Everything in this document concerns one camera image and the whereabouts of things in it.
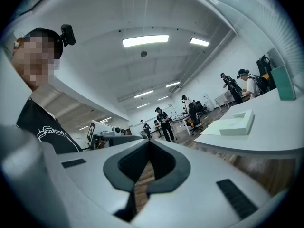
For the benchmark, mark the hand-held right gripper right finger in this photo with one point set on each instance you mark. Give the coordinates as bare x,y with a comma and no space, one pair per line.
204,174

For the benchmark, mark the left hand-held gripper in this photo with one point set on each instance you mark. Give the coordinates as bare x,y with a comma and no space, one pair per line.
95,133

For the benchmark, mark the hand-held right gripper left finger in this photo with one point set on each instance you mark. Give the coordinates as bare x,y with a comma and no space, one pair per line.
95,165

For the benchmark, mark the pale green folder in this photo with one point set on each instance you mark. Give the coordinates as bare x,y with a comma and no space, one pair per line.
237,127

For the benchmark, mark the white desk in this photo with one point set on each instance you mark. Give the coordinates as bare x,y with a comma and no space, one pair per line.
180,120

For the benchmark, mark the person's black printed T-shirt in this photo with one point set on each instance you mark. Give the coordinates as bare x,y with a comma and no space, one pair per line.
40,125

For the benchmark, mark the white water dispenser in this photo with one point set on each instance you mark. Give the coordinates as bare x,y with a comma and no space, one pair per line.
208,101

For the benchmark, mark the small white table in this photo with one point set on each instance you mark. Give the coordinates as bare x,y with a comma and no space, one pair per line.
223,100

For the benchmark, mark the round ceiling speaker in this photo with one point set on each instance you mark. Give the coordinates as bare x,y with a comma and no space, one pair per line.
143,54

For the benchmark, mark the row of ceiling light panels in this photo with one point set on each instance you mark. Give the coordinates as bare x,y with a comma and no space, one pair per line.
145,40

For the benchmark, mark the person's head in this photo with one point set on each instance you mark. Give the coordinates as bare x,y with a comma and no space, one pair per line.
33,65

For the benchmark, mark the green book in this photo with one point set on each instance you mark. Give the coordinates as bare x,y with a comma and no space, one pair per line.
282,83

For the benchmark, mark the black head cap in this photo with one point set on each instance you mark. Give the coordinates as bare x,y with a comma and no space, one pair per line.
47,33

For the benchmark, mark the white earpiece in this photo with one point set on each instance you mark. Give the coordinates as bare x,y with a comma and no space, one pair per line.
16,44

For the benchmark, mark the white window blinds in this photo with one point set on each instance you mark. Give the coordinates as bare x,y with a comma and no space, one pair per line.
280,27

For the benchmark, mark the black head camera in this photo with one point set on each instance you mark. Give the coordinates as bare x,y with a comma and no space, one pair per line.
68,34

